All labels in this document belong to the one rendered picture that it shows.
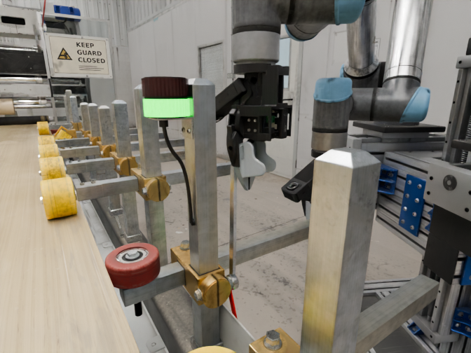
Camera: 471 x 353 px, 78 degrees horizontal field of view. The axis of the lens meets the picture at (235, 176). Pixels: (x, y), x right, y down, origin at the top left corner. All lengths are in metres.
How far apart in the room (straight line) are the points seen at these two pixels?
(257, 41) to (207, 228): 0.29
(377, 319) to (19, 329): 0.44
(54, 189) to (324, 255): 0.54
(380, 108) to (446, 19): 2.46
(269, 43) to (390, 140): 0.80
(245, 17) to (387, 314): 0.46
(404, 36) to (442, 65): 2.31
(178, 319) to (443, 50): 2.88
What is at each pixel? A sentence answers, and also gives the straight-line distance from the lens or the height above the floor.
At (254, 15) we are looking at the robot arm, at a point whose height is 1.25.
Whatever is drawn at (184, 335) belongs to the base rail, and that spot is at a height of 0.70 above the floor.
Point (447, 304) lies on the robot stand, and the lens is 1.25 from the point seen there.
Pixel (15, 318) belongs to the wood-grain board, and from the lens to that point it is 0.45.
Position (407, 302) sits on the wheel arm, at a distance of 0.53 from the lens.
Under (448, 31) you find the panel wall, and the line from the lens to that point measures 3.13.
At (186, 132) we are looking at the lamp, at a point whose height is 1.09.
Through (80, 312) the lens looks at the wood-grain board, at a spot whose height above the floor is 0.90.
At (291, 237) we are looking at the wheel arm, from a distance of 0.66.
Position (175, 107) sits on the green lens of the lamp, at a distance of 0.38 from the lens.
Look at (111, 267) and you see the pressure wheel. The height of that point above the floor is 0.91.
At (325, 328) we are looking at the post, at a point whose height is 0.96.
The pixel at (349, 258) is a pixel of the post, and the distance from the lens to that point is 0.25.
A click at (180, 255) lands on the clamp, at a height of 0.87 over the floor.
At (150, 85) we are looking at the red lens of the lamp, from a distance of 0.39.
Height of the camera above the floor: 1.15
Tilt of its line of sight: 16 degrees down
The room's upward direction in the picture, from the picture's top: straight up
